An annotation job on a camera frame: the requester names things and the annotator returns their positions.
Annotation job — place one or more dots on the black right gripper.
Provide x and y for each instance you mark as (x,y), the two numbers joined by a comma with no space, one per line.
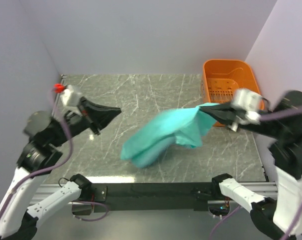
(228,116)

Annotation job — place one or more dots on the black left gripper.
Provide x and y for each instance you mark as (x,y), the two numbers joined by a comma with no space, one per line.
(103,115)

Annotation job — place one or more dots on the orange plastic basket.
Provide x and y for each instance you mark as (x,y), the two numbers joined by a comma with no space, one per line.
(222,77)

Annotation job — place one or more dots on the teal t shirt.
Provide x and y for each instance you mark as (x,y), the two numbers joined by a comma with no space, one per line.
(180,126)

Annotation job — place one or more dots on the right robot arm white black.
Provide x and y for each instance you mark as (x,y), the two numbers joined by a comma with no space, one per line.
(280,218)

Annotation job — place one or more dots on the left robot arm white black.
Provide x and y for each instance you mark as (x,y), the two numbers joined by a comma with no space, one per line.
(18,219)

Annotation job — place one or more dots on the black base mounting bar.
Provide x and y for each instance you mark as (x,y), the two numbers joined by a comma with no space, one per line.
(154,196)

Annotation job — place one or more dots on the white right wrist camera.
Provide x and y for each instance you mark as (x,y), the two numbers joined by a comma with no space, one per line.
(244,96)

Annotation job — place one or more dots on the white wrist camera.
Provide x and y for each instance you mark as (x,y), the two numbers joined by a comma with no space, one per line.
(244,96)
(69,95)

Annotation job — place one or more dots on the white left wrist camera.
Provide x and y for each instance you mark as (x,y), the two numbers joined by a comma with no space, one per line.
(69,95)

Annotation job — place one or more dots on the aluminium frame rail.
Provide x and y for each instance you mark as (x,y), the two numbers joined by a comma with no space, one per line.
(48,189)

